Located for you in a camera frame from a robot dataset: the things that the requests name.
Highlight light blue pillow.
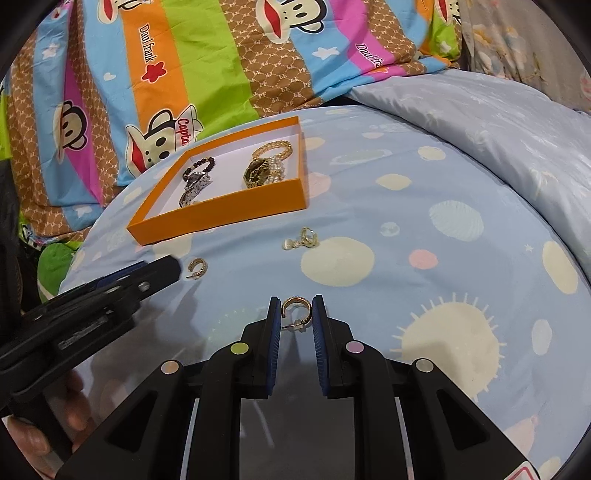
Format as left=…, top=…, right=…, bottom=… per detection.
left=346, top=69, right=591, bottom=241

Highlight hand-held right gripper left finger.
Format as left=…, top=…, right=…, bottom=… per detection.
left=55, top=296, right=282, bottom=480

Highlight person's left hand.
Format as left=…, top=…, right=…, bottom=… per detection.
left=0, top=369, right=95, bottom=468

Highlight pearl drop earring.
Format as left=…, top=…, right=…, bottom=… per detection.
left=283, top=226, right=320, bottom=251

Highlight striped cartoon monkey blanket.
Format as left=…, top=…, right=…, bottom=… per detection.
left=0, top=0, right=465, bottom=243

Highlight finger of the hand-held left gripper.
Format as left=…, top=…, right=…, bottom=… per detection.
left=88, top=255, right=182, bottom=306
left=59, top=261, right=149, bottom=298

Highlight grey floral cloth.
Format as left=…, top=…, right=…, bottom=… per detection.
left=462, top=0, right=591, bottom=114

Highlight pearl bracelet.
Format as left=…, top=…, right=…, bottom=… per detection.
left=268, top=154, right=288, bottom=184

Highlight gold watch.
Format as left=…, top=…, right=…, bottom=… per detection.
left=242, top=157, right=274, bottom=189

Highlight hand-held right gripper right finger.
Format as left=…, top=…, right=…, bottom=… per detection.
left=311, top=295, right=532, bottom=480

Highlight green pillow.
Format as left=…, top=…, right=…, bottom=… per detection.
left=37, top=240, right=85, bottom=296

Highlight gold chain bracelet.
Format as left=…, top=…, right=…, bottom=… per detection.
left=252, top=140, right=294, bottom=162

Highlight light blue dotted bedsheet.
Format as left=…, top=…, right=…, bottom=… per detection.
left=58, top=105, right=591, bottom=480

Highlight orange cardboard box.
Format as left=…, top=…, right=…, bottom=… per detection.
left=127, top=115, right=310, bottom=246

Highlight dark silver metal watch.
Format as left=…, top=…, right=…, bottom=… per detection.
left=178, top=171, right=214, bottom=208

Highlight black bead bracelet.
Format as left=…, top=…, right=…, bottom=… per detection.
left=182, top=157, right=217, bottom=184

